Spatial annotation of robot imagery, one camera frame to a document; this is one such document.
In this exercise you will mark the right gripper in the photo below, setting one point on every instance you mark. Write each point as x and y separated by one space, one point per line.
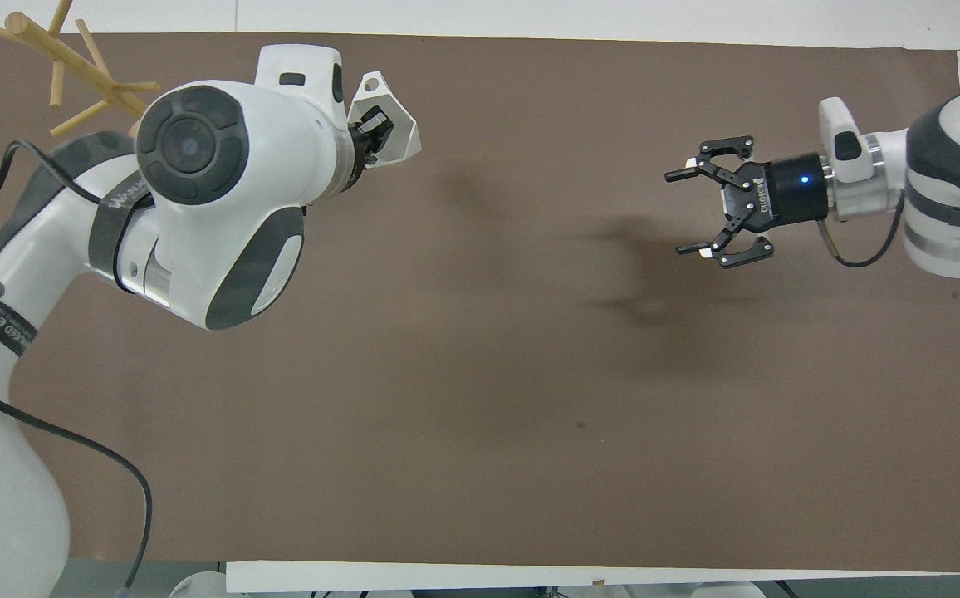
795 189

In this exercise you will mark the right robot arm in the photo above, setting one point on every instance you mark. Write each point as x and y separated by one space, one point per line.
945 191

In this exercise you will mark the wooden cup rack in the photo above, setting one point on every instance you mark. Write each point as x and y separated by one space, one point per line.
73 62

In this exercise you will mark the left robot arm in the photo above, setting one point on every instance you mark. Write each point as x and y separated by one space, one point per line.
222 208

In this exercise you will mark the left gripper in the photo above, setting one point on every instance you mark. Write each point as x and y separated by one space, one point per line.
359 159

